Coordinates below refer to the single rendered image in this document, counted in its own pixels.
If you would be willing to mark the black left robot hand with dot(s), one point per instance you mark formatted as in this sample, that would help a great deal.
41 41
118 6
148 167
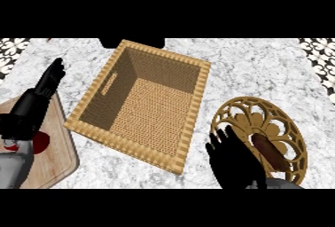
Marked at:
33 100

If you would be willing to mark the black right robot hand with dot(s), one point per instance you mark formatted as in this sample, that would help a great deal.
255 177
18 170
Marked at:
235 162

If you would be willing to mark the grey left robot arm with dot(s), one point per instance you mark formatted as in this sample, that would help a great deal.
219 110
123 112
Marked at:
13 165

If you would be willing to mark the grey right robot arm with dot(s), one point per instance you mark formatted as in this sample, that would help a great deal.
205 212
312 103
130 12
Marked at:
279 184

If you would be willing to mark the brown sweet potato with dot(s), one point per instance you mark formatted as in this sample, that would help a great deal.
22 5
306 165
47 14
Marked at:
270 152

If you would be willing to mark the round golden openwork placemat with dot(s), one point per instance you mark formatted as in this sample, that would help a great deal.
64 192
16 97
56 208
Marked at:
279 124

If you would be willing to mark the rectangular wicker basket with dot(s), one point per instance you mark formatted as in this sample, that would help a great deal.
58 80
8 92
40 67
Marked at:
143 103

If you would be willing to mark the red apple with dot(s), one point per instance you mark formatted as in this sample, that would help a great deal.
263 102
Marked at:
40 142

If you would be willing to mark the wooden cutting board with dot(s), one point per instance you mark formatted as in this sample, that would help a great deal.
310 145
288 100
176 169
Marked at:
52 147

